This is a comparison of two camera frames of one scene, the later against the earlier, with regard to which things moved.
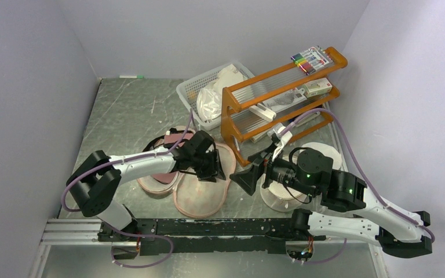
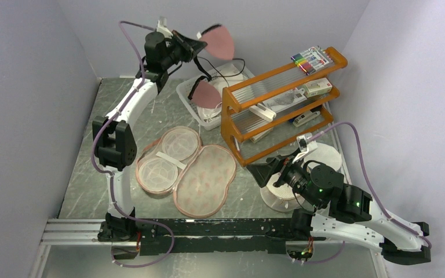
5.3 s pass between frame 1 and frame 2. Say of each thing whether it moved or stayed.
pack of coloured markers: stayed
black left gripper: moved
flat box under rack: stayed
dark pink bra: moved
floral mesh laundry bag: stayed
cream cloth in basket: stayed
